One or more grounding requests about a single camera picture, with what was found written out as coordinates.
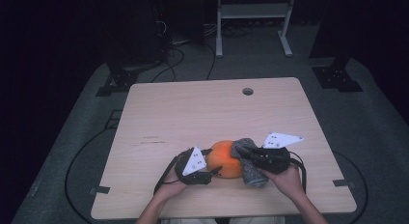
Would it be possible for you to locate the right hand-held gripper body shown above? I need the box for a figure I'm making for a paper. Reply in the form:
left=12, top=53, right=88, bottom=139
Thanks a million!
left=256, top=131, right=305, bottom=175

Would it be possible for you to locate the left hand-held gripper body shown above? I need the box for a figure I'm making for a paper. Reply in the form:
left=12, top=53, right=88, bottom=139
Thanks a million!
left=174, top=147, right=214, bottom=186

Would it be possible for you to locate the orange plush toy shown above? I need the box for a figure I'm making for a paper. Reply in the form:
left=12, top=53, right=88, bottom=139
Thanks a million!
left=204, top=139, right=244, bottom=180

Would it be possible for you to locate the grey knitted sock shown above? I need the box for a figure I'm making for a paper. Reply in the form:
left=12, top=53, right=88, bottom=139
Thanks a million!
left=230, top=137, right=270, bottom=188

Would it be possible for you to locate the person's left hand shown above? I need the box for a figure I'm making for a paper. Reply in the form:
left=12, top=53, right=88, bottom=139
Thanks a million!
left=159, top=167, right=191, bottom=200

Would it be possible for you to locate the person's right hand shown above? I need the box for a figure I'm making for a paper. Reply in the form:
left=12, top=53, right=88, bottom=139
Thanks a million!
left=259, top=163, right=307, bottom=200

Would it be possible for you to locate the grey tape strip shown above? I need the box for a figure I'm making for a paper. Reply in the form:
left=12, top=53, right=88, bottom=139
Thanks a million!
left=89, top=185, right=111, bottom=196
left=332, top=179, right=357, bottom=189

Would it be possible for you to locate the black stand with flat base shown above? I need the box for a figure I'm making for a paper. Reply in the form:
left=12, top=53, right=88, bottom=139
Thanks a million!
left=308, top=30, right=365, bottom=94

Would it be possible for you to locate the black stand with angled base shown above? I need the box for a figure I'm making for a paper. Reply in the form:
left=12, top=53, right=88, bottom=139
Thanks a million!
left=95, top=40, right=163, bottom=98

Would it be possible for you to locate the white metal stand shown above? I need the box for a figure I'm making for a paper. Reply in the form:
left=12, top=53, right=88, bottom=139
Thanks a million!
left=214, top=0, right=298, bottom=59

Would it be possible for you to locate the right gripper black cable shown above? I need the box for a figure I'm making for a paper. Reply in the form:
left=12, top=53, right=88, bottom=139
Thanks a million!
left=286, top=150, right=309, bottom=195

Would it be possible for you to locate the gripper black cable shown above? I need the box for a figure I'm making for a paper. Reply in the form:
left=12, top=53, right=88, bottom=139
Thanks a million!
left=286, top=150, right=309, bottom=195
left=152, top=154, right=181, bottom=196

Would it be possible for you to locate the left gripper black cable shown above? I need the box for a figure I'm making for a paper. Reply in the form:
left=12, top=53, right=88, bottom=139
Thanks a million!
left=152, top=154, right=181, bottom=196

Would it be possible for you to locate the thin black cable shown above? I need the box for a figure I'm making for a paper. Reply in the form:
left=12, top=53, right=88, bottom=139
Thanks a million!
left=204, top=42, right=217, bottom=81

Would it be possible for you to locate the looped black cable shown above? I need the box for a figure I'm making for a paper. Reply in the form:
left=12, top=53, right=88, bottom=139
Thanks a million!
left=150, top=45, right=186, bottom=84

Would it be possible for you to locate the long black floor cable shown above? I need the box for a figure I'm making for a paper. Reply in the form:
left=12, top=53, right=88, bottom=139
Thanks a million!
left=334, top=152, right=370, bottom=224
left=64, top=126, right=112, bottom=224

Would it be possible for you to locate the bundle of dark cables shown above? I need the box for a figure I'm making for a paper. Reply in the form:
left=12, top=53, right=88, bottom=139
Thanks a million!
left=204, top=22, right=259, bottom=39

